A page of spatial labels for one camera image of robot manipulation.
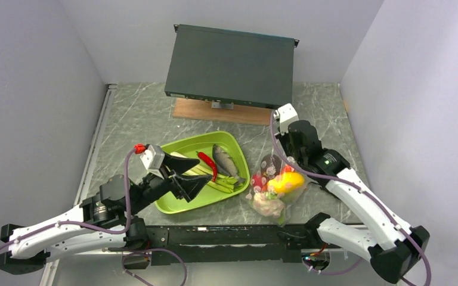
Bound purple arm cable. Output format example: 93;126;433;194
0;148;137;268
270;112;432;286

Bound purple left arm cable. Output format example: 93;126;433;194
0;148;137;268

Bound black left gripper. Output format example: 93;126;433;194
127;152;213;215

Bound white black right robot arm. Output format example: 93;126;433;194
273;118;432;285

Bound green plastic tray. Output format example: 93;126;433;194
155;131;249;215

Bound dark grey rack device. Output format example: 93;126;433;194
165;24;299;109

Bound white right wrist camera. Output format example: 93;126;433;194
271;103;299;135

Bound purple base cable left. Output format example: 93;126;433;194
120;247;188;286

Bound white cauliflower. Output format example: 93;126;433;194
252;193;285;218

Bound grey toy fish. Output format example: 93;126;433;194
212;144;246;185

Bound green celery stalks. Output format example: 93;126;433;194
187;152;249;194

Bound wooden board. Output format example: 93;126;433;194
172;98;272;126

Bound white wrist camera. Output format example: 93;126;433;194
134;144;165;179
271;103;299;135

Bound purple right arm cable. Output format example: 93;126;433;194
270;112;432;286

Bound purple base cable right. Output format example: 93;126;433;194
304;248;368;276

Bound clear pink zip top bag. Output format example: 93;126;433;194
245;153;308;226

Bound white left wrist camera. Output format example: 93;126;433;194
134;144;165;179

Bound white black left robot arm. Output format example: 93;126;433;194
0;154;212;275

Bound yellow bell pepper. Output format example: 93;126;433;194
267;172;305;194

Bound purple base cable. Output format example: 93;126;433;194
304;248;368;276
120;247;188;286

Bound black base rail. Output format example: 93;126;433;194
106;223;342;266

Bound orange red chili pepper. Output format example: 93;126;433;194
281;164;295;173

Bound red tomato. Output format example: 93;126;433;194
250;173;268;192

